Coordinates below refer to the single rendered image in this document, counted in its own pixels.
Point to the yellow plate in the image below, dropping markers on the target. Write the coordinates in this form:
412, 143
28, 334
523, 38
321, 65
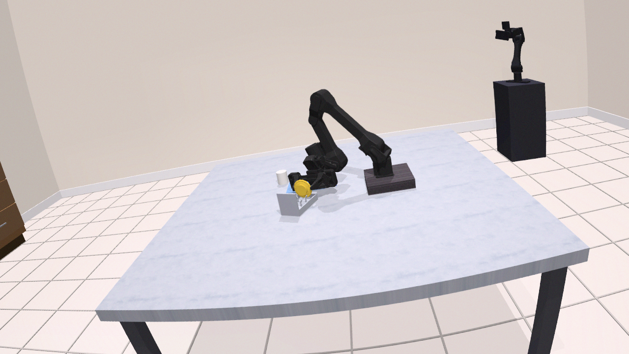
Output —
302, 188

